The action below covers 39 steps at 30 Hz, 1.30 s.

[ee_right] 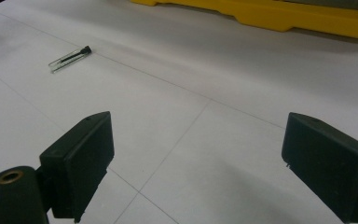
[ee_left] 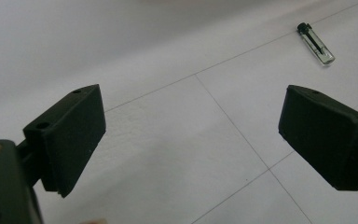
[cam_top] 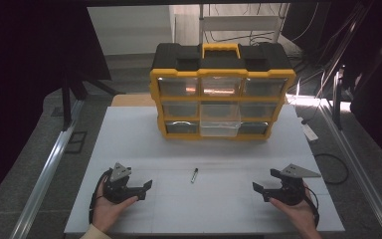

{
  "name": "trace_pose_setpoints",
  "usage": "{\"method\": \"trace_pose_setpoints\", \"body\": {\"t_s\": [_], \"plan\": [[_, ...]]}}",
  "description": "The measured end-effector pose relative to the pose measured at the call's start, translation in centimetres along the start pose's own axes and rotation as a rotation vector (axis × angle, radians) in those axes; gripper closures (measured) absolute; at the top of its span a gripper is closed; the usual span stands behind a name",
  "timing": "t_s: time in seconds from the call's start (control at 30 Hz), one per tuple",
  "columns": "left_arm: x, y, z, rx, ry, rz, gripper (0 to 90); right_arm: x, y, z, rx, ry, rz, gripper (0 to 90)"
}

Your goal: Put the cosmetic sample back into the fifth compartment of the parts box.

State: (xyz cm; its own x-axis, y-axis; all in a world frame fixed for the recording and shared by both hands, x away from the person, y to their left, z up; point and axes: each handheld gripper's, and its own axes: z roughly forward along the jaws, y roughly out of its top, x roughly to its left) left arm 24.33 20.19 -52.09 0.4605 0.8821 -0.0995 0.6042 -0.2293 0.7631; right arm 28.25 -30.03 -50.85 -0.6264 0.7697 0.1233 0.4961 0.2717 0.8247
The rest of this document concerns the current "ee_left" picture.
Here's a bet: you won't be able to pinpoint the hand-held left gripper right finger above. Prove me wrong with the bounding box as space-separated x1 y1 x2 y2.
278 84 358 191

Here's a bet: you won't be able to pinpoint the clear plastic lighter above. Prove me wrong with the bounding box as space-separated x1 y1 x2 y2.
296 21 337 65

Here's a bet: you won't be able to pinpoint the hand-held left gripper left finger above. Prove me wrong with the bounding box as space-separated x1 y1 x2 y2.
16 83 107 199

